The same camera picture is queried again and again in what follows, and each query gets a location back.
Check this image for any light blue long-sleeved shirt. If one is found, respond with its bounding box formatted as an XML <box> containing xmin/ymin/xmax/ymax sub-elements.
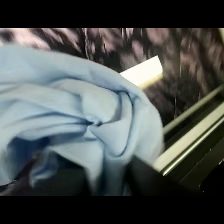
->
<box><xmin>0</xmin><ymin>43</ymin><xmax>165</xmax><ymax>196</ymax></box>

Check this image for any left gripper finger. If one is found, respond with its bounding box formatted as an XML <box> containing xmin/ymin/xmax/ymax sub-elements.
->
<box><xmin>127</xmin><ymin>155</ymin><xmax>188</xmax><ymax>197</ymax></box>

